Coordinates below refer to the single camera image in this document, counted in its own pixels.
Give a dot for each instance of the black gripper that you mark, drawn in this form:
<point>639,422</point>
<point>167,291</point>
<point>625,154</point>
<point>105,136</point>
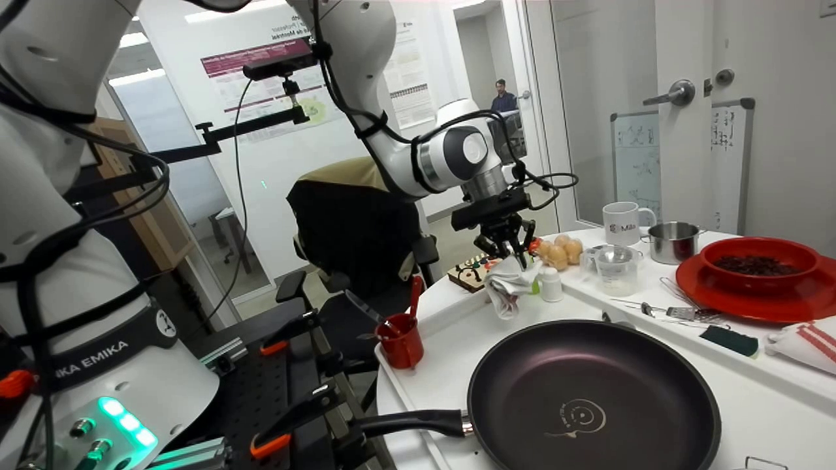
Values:
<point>509,234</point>

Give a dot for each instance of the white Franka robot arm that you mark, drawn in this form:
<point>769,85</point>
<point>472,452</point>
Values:
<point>368,53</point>

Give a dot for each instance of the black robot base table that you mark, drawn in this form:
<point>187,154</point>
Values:
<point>263,393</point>

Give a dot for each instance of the black frying pan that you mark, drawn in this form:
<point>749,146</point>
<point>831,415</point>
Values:
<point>591,381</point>

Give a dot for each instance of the small red ball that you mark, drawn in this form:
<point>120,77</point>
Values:
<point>535,245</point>

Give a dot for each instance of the round bread roll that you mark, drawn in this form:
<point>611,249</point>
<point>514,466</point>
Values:
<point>556,260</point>
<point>545,249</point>
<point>571,249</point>

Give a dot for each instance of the wooden busy board toy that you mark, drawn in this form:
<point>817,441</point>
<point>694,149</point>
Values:
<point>472,274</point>

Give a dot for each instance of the small white bottle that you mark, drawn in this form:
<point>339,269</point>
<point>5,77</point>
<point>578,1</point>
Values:
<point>552,288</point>

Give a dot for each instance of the small steel bowl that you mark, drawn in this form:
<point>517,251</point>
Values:
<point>615,260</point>

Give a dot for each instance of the white mug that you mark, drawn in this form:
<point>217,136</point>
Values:
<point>622,226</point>

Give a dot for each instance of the red measuring cup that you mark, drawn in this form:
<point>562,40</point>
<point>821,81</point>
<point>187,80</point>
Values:
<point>403,349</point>

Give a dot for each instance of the standing person dark clothes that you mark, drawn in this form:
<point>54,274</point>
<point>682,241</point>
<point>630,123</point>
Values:
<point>502,98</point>

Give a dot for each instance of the small leaning whiteboard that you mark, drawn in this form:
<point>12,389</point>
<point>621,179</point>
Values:
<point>730,166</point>
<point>635,159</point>

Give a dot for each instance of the black office chair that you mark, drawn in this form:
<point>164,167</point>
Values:
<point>348,236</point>

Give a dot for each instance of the steel cup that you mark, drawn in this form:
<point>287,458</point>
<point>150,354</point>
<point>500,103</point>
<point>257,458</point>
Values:
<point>673,244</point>

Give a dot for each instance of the white marker pen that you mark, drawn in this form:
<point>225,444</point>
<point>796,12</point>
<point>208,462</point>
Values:
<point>671,311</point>

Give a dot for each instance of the white paper notice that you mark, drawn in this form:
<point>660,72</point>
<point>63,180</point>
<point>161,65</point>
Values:
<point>408,80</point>

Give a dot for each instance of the dark green block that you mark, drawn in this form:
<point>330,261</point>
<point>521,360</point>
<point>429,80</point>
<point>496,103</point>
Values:
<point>730,341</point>

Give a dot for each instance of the red bowl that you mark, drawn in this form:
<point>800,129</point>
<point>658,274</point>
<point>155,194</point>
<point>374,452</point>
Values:
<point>760,261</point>

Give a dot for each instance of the silver door lock knob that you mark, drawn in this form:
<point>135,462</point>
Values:
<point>719,81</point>

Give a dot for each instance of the gray door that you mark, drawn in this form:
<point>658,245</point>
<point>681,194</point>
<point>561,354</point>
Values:
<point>786,146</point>

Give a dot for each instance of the white cloth with red stripes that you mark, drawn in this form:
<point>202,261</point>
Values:
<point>805,349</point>

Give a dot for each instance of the paper notice purple header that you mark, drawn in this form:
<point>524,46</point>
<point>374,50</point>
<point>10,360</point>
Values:
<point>225,86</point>

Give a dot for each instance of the brown wooden cabinet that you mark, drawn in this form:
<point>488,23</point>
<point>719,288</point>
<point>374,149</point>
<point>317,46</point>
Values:
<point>167,236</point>

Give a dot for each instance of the pale green metal bar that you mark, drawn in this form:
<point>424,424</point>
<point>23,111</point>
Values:
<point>187,456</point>

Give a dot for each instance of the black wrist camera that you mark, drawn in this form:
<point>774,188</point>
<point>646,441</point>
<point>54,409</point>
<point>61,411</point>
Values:
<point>488,211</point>

